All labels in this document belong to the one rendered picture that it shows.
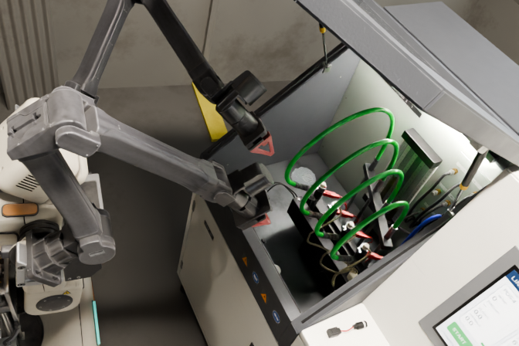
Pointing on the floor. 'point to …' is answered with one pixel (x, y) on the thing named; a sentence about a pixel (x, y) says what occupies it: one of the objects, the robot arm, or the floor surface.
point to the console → (446, 262)
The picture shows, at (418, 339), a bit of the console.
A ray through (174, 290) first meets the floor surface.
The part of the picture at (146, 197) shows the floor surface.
